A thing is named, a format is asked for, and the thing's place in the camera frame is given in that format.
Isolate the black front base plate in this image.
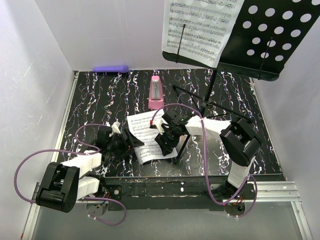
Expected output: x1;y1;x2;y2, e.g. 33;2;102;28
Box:
107;176;236;212

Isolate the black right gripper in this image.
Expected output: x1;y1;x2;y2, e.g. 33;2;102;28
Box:
154;125;180;157

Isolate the pink metronome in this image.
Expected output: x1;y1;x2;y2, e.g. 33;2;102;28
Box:
148;75;164;110

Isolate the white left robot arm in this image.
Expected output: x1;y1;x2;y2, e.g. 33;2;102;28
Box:
35;124;145;213

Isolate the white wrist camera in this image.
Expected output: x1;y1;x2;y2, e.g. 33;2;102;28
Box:
149;117;167;135
111;121;121;134

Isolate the white sheet music page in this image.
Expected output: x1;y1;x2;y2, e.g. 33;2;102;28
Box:
127;110;178;165
161;0;244;68

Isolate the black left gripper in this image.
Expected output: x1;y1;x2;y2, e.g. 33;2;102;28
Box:
107;128;144;157

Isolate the purple cylindrical case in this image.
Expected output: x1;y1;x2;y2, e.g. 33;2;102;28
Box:
92;65;129;73

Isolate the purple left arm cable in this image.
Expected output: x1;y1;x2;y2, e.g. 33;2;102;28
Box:
14;122;128;226

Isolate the aluminium left side rail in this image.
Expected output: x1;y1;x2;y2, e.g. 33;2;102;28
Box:
54;71;80;150

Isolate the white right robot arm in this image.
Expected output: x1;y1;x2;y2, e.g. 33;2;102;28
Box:
150;109;262;199

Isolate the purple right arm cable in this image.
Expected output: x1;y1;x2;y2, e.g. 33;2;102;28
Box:
151;102;258;218

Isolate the black folding music stand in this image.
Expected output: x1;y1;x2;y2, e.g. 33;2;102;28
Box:
161;0;320;165

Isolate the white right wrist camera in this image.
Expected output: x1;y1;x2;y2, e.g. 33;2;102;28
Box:
149;117;167;135

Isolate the aluminium front rail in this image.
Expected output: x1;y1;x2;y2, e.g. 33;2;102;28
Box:
256;181;301;202

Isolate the aluminium rail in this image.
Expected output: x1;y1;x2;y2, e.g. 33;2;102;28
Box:
256;181;301;202
54;71;80;150

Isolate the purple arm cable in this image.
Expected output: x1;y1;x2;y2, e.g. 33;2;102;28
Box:
14;122;128;226
151;102;258;218

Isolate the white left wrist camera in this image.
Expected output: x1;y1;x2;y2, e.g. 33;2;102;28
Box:
111;121;121;134

